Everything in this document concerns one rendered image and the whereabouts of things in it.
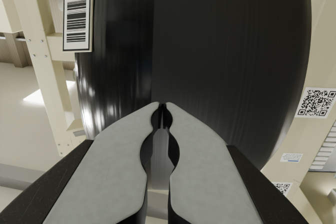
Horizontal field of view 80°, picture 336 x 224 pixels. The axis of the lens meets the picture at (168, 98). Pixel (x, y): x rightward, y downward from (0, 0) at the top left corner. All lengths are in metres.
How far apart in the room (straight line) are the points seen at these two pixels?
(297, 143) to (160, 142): 0.41
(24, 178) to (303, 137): 3.41
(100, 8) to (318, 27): 0.37
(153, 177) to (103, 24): 0.21
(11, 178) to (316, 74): 3.61
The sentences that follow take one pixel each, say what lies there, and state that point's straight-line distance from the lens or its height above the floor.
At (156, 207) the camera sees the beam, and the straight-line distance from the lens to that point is 2.86.
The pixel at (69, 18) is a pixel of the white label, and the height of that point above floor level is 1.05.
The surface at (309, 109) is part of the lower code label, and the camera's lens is 0.54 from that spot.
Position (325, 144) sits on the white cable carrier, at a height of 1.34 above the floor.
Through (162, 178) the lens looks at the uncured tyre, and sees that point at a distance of 0.31.
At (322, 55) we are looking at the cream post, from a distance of 0.49.
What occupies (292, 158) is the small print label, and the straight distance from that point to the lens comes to 0.62.
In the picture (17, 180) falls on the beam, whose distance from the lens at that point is 3.63.
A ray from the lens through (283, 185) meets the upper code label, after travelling 0.70.
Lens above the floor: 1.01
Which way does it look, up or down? 29 degrees up
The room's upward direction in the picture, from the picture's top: 177 degrees counter-clockwise
